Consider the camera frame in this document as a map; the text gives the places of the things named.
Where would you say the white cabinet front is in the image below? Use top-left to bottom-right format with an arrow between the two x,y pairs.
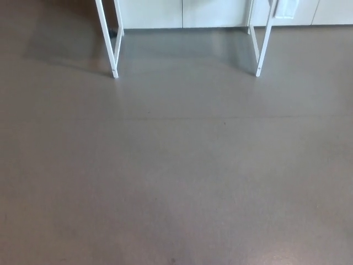
103,0 -> 353,29

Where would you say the white metal table leg frame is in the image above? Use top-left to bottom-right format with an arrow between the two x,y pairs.
246,0 -> 279,78
95,0 -> 125,79

